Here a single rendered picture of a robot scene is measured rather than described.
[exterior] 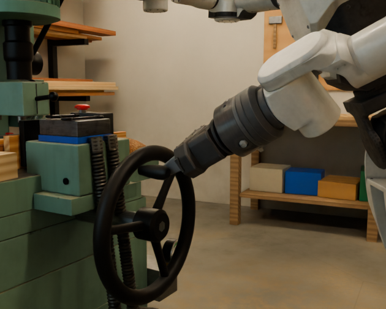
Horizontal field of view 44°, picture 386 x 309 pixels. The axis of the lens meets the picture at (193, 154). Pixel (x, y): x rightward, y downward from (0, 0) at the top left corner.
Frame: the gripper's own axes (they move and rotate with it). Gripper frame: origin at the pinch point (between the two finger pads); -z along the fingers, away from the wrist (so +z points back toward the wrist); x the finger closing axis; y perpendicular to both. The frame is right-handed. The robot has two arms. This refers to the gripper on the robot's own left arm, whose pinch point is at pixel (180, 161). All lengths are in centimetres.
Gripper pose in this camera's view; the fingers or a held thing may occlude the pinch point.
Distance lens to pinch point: 80.2
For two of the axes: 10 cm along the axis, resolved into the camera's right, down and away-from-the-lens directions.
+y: -5.6, -8.2, -1.2
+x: 3.7, -3.8, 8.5
